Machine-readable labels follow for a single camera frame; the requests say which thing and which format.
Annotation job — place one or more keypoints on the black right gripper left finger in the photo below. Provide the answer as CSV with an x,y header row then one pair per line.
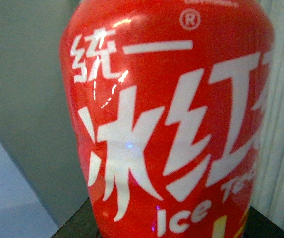
x,y
81,225

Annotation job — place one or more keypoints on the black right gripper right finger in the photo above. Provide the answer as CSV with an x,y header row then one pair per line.
x,y
258,226

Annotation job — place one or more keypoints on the red ice tea bottle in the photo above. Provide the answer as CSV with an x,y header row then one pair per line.
x,y
166,99

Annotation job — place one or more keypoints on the white blue chest freezer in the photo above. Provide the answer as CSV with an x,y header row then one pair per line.
x,y
21,213

